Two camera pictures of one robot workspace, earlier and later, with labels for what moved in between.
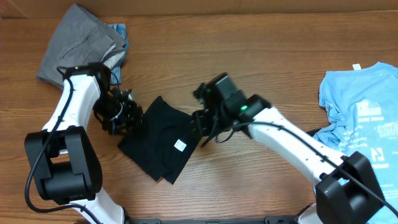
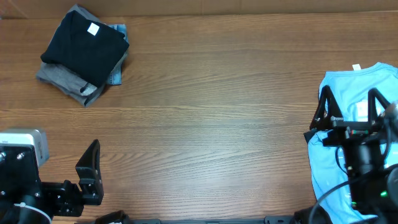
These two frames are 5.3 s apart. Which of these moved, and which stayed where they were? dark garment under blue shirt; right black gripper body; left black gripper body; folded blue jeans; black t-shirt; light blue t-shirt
Moved: right black gripper body; left black gripper body; black t-shirt
Stayed: light blue t-shirt; dark garment under blue shirt; folded blue jeans
